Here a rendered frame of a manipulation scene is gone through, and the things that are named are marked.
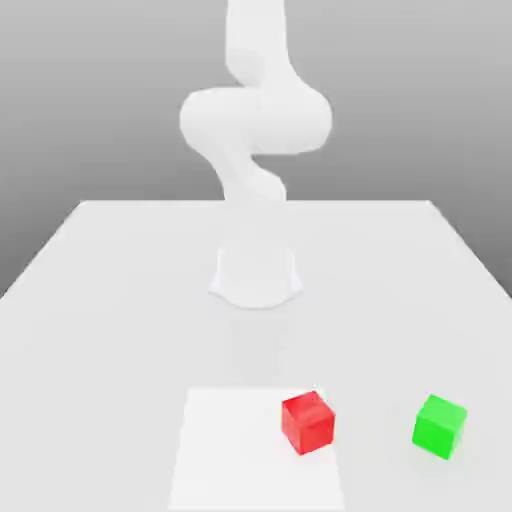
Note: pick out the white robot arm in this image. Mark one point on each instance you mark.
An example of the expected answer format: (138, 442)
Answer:
(256, 120)

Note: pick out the small green cube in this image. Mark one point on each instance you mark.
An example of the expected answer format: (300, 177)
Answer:
(438, 428)

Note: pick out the small red cube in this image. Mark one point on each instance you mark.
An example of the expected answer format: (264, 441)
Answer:
(308, 424)

